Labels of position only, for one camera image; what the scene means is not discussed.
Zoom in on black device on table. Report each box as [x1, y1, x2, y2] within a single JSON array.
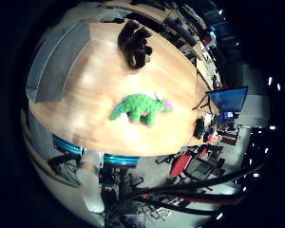
[[193, 116, 206, 141]]

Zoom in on grey fabric container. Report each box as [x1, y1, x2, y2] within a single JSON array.
[[26, 21, 93, 105]]

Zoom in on thick black cable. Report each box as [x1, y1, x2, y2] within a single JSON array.
[[126, 161, 270, 199], [136, 195, 224, 217]]

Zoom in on blue table frame bar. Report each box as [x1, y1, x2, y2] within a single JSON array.
[[103, 153, 141, 167], [51, 134, 84, 157]]

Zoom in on green dinosaur plush toy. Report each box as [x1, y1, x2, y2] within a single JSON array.
[[108, 92, 175, 128]]

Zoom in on brown plush toy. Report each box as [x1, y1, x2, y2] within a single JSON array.
[[117, 19, 154, 70]]

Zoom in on dark mesh office chair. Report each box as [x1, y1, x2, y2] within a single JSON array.
[[183, 155, 226, 183]]

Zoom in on monitor with blue screen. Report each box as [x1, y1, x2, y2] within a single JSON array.
[[206, 85, 250, 114]]

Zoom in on red office chair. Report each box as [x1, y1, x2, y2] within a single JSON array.
[[169, 144, 209, 178]]

